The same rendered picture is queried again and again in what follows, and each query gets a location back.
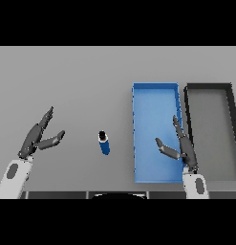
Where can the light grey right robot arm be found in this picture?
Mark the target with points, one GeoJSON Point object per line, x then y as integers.
{"type": "Point", "coordinates": [196, 185]}

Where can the dark grey bin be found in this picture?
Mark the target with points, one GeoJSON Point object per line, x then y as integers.
{"type": "Point", "coordinates": [213, 130]}

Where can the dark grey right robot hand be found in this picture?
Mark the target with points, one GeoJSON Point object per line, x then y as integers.
{"type": "Point", "coordinates": [187, 150]}

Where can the blue bin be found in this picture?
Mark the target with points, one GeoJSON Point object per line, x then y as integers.
{"type": "Point", "coordinates": [156, 130]}

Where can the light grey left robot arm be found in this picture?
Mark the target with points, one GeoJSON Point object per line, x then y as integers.
{"type": "Point", "coordinates": [12, 177]}

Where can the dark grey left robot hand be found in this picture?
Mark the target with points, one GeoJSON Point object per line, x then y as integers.
{"type": "Point", "coordinates": [32, 138]}

